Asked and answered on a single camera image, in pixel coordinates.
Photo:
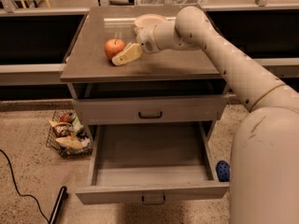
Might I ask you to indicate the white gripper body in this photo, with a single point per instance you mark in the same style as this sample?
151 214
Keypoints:
146 39

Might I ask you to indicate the red apple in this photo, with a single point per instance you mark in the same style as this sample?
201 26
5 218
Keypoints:
113 47

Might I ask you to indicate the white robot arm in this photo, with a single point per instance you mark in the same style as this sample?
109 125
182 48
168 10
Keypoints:
264 171

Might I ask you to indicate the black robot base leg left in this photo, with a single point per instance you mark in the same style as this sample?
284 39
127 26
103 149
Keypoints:
62 196

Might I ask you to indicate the grey drawer cabinet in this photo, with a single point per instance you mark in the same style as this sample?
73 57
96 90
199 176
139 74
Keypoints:
90 75

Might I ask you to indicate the open middle drawer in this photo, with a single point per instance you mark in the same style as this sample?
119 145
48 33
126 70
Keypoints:
151 164

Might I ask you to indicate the white bowl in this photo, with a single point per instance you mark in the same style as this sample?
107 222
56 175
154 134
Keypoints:
149 19

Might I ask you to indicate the snack items in basket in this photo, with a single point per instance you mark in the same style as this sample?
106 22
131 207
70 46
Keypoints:
69 133

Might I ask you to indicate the blue croc shoe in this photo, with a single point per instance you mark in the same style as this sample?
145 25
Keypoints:
223 171

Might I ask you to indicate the wire basket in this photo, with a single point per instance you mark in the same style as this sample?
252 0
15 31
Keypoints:
52 144

